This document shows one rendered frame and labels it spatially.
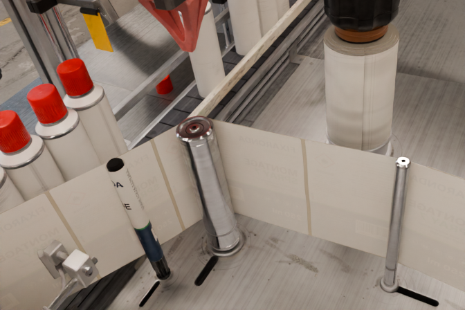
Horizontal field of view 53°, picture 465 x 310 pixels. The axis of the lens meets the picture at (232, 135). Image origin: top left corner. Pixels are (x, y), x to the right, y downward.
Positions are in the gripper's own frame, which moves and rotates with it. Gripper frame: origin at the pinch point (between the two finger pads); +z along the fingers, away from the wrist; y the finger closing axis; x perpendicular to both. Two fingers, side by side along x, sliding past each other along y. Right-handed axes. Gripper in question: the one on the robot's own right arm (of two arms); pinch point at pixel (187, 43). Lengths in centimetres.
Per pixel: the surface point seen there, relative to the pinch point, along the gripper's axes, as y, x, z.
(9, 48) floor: 113, 255, 104
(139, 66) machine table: 26, 39, 26
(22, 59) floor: 105, 233, 104
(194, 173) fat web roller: -10.6, -6.3, 8.0
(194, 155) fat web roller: -10.5, -6.9, 5.4
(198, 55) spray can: 15.1, 11.9, 12.1
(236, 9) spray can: 28.8, 12.8, 11.1
